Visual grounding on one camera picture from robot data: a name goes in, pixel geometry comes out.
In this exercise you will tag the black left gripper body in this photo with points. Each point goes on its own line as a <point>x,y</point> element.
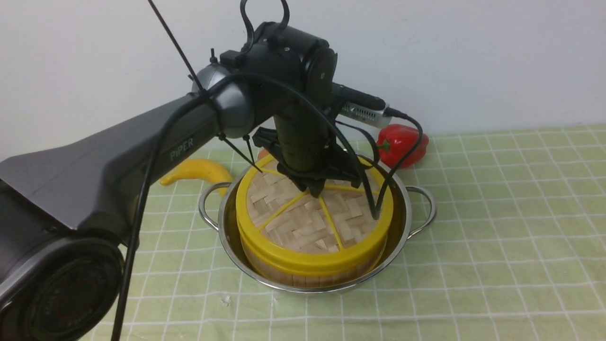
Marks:
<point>306,149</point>

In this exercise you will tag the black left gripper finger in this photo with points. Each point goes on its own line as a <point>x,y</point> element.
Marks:
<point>316,189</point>

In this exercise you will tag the yellow bamboo steamer lid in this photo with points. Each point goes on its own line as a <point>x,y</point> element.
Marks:
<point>269,206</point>

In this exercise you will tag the yellow bamboo steamer basket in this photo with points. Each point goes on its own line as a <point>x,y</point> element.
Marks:
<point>321,270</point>

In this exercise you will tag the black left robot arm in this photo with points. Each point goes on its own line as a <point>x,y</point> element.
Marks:
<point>65,211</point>

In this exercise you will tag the stainless steel pot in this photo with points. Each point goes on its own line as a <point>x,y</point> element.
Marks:
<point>414,210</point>

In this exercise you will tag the red bell pepper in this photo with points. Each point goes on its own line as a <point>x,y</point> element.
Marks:
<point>394,141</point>

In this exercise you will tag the yellow banana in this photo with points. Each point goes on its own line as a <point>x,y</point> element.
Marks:
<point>189,175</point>

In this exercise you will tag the green checkered tablecloth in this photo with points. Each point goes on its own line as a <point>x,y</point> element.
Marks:
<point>516,253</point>

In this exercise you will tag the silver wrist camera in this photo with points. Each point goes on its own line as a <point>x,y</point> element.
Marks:
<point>359,106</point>

